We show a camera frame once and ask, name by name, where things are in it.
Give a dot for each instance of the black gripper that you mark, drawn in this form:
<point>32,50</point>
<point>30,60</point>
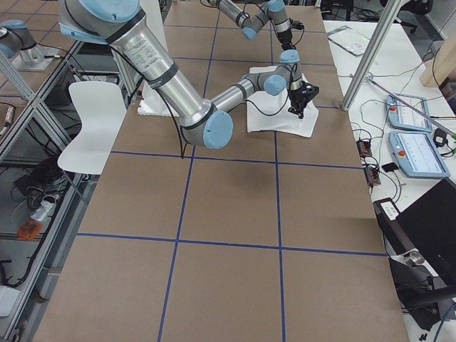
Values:
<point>295,97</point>
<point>286,40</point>

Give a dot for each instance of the white long sleeve t-shirt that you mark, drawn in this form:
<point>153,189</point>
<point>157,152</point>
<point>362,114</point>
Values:
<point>267,112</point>

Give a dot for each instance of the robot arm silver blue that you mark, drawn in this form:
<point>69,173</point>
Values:
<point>122,26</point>
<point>252,18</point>

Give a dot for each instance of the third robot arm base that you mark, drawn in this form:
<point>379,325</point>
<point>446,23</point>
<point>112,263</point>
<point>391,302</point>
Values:
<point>18,43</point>

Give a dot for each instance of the white paper in plastic sleeve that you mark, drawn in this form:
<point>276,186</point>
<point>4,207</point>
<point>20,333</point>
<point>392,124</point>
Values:
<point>349,40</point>

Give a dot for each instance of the black orange usb hub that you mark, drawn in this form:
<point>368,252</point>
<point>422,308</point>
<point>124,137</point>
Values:
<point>364,148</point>
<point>372,175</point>

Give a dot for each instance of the upper blue teach pendant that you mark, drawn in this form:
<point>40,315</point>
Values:
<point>403,118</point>

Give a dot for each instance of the blue teach pendant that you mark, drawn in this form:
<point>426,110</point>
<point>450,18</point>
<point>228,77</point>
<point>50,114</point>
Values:
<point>416,155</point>
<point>403,118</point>

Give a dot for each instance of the lower blue teach pendant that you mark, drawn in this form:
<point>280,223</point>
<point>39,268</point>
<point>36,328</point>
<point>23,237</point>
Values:
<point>416,155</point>

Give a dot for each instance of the wooden board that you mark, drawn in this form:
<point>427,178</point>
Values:
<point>442,18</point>

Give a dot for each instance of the black laptop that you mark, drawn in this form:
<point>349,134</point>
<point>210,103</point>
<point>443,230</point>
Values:
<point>428,225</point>

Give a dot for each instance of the white chair seat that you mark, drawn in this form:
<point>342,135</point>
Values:
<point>101,108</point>

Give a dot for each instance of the white power strip on floor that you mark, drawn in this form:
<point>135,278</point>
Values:
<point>42,211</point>

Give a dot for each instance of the orange device on floor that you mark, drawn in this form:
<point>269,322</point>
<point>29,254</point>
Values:
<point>29,229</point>

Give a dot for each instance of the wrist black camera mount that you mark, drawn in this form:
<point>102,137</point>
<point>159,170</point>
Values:
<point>308,91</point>
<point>296,25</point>

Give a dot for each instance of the aluminium frame post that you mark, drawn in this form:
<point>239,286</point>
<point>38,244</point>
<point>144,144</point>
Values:
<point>381,30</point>

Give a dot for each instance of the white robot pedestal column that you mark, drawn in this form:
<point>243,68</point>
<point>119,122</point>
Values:
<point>151,102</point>

